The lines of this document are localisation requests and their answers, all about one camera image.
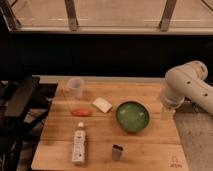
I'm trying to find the clear plastic cup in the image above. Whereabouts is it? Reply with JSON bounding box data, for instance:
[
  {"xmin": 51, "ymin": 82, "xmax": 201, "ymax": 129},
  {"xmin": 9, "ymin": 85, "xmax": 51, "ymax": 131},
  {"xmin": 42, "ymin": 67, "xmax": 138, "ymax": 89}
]
[{"xmin": 67, "ymin": 77, "xmax": 84, "ymax": 99}]

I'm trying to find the white plastic bottle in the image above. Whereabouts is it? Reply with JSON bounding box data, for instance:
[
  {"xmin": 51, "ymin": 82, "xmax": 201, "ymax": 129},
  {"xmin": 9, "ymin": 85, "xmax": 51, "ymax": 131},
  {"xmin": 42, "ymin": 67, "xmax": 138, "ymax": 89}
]
[{"xmin": 72, "ymin": 122, "xmax": 86, "ymax": 165}]

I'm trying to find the green bowl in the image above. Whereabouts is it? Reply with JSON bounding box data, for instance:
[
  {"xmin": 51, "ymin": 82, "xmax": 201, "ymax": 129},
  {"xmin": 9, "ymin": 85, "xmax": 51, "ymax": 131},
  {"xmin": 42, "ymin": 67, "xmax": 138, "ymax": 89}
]
[{"xmin": 115, "ymin": 101, "xmax": 150, "ymax": 134}]

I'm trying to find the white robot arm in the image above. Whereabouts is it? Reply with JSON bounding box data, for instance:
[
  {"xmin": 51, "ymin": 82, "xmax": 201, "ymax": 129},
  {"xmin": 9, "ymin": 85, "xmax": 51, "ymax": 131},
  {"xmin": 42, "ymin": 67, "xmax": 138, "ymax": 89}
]
[{"xmin": 160, "ymin": 61, "xmax": 213, "ymax": 116}]

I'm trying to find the orange carrot toy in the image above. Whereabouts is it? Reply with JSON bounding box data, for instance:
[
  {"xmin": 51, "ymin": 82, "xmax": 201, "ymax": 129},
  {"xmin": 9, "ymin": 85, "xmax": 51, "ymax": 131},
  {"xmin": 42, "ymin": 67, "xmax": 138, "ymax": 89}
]
[{"xmin": 71, "ymin": 109, "xmax": 92, "ymax": 117}]

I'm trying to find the white sponge block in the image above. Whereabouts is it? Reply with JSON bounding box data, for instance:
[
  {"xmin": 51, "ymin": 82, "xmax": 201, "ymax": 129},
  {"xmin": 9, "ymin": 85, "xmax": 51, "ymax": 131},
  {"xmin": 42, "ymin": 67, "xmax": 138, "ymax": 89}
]
[{"xmin": 93, "ymin": 97, "xmax": 112, "ymax": 113}]

